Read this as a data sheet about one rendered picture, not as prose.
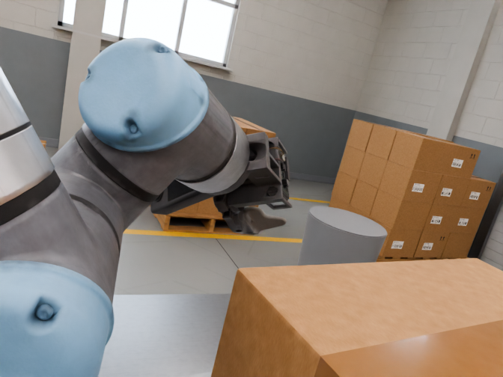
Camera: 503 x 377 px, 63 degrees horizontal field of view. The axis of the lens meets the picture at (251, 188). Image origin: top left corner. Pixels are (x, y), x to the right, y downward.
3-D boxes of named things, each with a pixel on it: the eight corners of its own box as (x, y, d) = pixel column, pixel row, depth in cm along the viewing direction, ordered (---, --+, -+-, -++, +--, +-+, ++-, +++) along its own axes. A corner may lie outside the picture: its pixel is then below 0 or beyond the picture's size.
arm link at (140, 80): (43, 96, 27) (132, 3, 27) (135, 149, 37) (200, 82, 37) (103, 174, 24) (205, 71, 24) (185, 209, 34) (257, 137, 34)
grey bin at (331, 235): (306, 339, 222) (338, 234, 207) (269, 293, 261) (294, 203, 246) (371, 334, 242) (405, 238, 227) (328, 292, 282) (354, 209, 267)
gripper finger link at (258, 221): (294, 245, 56) (278, 212, 48) (252, 249, 57) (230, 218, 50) (293, 224, 58) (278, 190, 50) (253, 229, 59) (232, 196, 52)
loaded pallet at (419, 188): (372, 273, 334) (418, 137, 306) (315, 231, 404) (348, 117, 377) (465, 272, 391) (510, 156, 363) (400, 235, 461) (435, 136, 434)
